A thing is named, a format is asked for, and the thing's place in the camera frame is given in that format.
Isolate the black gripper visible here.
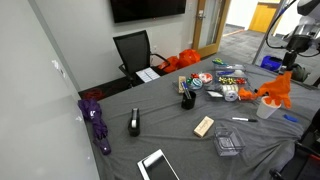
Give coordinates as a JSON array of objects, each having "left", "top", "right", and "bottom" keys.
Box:
[{"left": 281, "top": 50, "right": 299, "bottom": 75}]

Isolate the orange plush toy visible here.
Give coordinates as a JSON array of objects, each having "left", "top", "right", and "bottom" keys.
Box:
[{"left": 255, "top": 70, "right": 293, "bottom": 109}]

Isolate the white paper cup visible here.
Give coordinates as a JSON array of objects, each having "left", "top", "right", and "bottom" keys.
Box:
[{"left": 256, "top": 95, "right": 282, "bottom": 120}]

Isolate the orange rubber glove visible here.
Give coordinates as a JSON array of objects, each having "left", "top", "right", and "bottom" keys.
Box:
[{"left": 237, "top": 87, "right": 258, "bottom": 101}]

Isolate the black pen cup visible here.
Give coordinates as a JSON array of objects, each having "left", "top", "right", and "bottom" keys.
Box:
[{"left": 180, "top": 90, "right": 197, "bottom": 110}]

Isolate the blue bin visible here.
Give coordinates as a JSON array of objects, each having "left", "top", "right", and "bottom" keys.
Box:
[{"left": 259, "top": 55, "right": 284, "bottom": 73}]

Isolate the clear acrylic organizer tray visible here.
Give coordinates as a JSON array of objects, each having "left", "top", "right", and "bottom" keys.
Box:
[{"left": 212, "top": 61, "right": 250, "bottom": 86}]

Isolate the gold gift bow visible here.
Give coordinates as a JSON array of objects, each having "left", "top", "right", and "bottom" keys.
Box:
[{"left": 218, "top": 76, "right": 237, "bottom": 85}]

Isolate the blue tube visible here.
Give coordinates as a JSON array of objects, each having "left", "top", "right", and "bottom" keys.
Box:
[{"left": 215, "top": 69, "right": 236, "bottom": 77}]

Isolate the black and white marker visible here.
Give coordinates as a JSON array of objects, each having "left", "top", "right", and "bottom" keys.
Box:
[{"left": 231, "top": 116, "right": 259, "bottom": 123}]

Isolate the white paper card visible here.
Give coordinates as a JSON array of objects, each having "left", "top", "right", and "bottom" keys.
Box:
[{"left": 206, "top": 90, "right": 224, "bottom": 99}]

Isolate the wooden glass door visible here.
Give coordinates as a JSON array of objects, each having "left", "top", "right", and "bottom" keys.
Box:
[{"left": 191, "top": 0, "right": 233, "bottom": 59}]

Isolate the clear plastic box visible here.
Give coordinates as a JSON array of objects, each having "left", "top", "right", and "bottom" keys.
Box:
[{"left": 213, "top": 126, "right": 247, "bottom": 158}]

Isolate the wooden block with lettering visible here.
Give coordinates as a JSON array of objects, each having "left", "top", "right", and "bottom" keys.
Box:
[{"left": 193, "top": 115, "right": 215, "bottom": 138}]

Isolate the orange bag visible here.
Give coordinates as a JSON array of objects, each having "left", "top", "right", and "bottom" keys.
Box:
[{"left": 158, "top": 48, "right": 202, "bottom": 74}]

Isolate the clear shallow tray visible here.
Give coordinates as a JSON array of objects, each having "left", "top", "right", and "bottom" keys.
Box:
[{"left": 172, "top": 71, "right": 215, "bottom": 95}]

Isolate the gray table cloth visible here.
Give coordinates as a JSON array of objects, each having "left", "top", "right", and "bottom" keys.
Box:
[{"left": 84, "top": 49, "right": 320, "bottom": 180}]

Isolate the white paper sheet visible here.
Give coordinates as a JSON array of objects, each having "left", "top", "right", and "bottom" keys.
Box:
[{"left": 135, "top": 67, "right": 161, "bottom": 84}]

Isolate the black mesh office chair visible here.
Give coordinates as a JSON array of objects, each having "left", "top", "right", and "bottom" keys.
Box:
[{"left": 112, "top": 29, "right": 171, "bottom": 88}]

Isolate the white-edged black tablet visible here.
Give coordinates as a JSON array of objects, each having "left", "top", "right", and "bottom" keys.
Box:
[{"left": 136, "top": 148, "right": 180, "bottom": 180}]

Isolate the black tape dispenser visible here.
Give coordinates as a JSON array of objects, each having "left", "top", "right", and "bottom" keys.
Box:
[{"left": 127, "top": 107, "right": 141, "bottom": 137}]

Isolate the purple folded umbrella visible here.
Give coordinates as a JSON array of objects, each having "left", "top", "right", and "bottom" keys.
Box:
[{"left": 77, "top": 98, "right": 112, "bottom": 156}]

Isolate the black camera tripod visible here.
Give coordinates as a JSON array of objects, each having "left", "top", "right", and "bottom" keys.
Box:
[{"left": 251, "top": 0, "right": 288, "bottom": 66}]

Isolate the black wall monitor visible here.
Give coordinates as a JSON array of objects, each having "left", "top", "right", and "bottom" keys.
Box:
[{"left": 109, "top": 0, "right": 188, "bottom": 24}]

